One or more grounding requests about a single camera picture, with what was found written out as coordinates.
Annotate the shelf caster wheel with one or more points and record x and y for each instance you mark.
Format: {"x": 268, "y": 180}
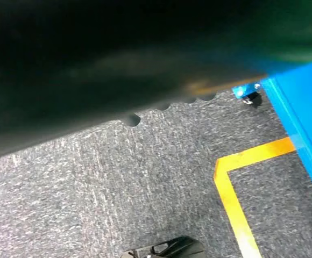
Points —
{"x": 252, "y": 99}

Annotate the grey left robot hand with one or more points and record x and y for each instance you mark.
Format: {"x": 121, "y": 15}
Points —
{"x": 91, "y": 64}

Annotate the blue metal shelf rack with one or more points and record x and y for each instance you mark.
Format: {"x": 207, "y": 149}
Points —
{"x": 301, "y": 107}

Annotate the dark robot foot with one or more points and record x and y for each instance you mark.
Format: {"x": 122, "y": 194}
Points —
{"x": 172, "y": 249}

